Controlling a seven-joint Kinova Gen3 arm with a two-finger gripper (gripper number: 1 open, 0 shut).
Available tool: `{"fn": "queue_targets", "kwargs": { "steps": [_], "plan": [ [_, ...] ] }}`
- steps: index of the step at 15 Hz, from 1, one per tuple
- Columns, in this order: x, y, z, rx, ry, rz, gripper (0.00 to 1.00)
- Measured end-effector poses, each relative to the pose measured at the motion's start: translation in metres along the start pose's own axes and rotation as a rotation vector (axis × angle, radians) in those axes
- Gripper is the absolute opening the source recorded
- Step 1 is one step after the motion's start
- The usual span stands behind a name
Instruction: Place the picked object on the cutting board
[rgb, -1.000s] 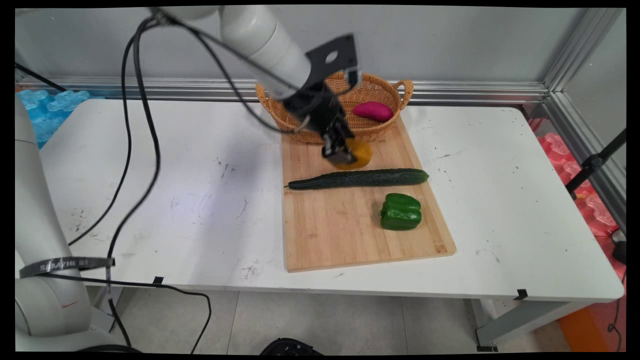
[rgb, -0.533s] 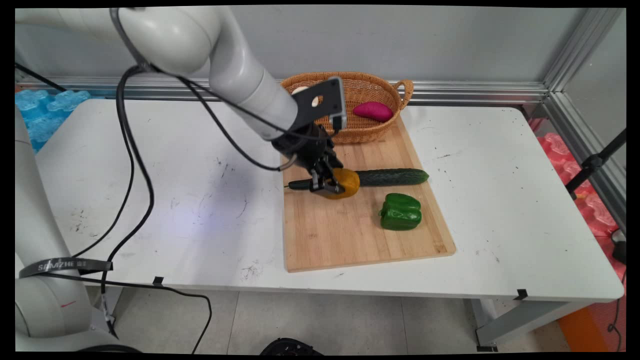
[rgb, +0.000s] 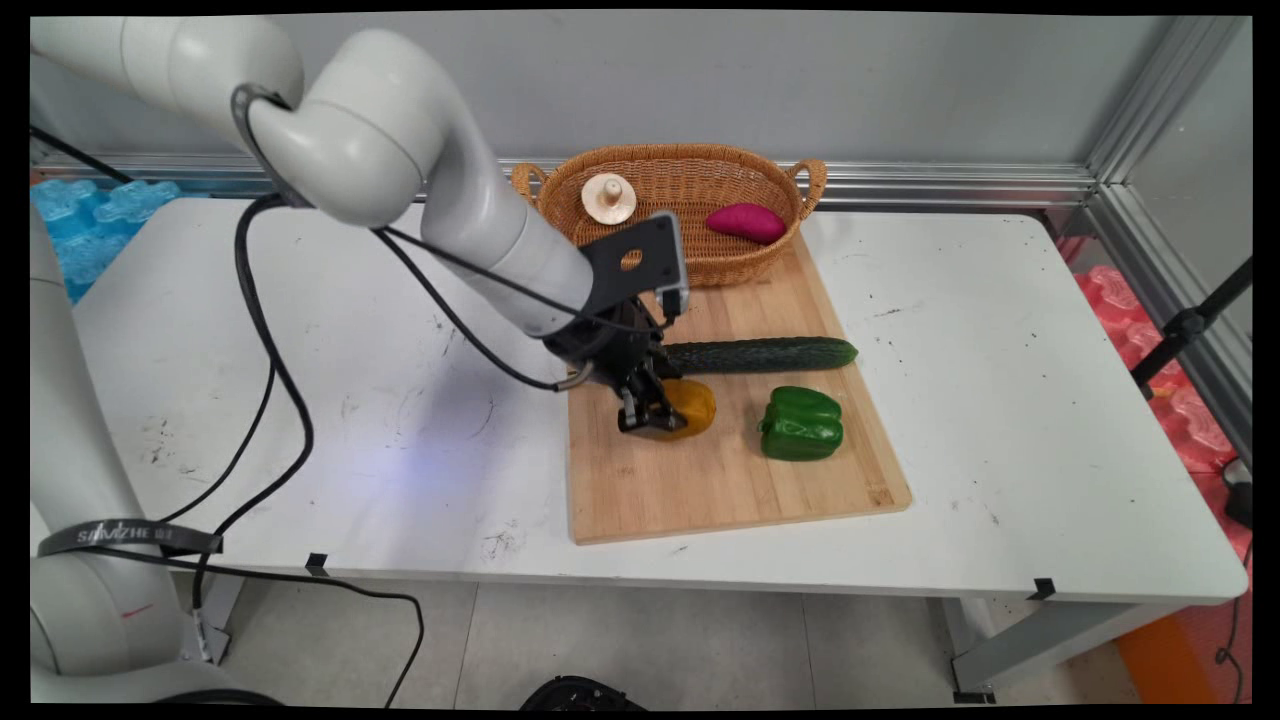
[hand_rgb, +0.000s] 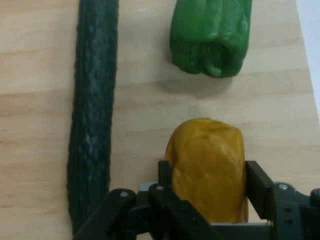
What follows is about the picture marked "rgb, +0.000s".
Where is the aluminium side frame rail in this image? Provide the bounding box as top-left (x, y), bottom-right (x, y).
top-left (1085, 183), bottom-right (1253, 463)

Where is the wooden cutting board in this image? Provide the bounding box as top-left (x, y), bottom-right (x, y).
top-left (558, 228), bottom-right (913, 546)

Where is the black round object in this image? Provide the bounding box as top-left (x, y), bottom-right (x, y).
top-left (520, 676), bottom-right (647, 711)

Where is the pink foam packing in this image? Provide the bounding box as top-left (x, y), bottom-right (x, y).
top-left (1058, 235), bottom-right (1253, 563)

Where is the beige mushroom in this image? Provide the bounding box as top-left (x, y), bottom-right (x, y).
top-left (581, 172), bottom-right (639, 226)

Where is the black power adapter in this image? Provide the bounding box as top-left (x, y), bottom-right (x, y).
top-left (1222, 458), bottom-right (1253, 529)

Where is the horizontal aluminium frame rail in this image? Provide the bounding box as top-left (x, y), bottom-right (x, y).
top-left (30, 140), bottom-right (1101, 212)

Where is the black printed velcro strap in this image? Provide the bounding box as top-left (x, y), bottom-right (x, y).
top-left (37, 517), bottom-right (224, 559)

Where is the woven wicker basket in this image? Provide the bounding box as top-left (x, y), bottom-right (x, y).
top-left (511, 143), bottom-right (829, 289)

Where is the green bell pepper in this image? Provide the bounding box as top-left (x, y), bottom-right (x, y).
top-left (757, 386), bottom-right (846, 463)

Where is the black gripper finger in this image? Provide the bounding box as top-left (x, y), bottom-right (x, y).
top-left (616, 383), bottom-right (659, 437)
top-left (644, 368), bottom-right (692, 434)

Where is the black tripod stand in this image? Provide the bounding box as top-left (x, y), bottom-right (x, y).
top-left (1130, 258), bottom-right (1253, 398)

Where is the purple sweet potato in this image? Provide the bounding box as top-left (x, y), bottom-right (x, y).
top-left (704, 202), bottom-right (789, 247)

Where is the long dark green cucumber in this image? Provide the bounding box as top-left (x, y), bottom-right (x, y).
top-left (655, 336), bottom-right (860, 378)

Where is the thick black cable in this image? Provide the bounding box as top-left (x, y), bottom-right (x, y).
top-left (190, 193), bottom-right (593, 613)

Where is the yellow orange potato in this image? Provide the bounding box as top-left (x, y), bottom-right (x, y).
top-left (640, 378), bottom-right (719, 442)

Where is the grey table leg bracket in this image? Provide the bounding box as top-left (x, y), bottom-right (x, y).
top-left (180, 573), bottom-right (247, 667)

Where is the thin black cable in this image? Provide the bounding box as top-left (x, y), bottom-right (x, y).
top-left (158, 225), bottom-right (673, 527)

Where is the slanted aluminium frame post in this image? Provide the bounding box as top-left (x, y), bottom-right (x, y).
top-left (1085, 15), bottom-right (1251, 186)

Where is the grey table leg frame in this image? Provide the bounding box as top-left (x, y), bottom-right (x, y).
top-left (940, 597), bottom-right (1193, 703)

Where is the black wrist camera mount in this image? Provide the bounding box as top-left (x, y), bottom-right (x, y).
top-left (578, 211), bottom-right (692, 320)

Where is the blue foam packing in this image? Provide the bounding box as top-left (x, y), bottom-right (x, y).
top-left (30, 177), bottom-right (183, 303)

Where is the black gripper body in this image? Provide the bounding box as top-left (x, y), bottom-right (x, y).
top-left (543, 295), bottom-right (670, 397)

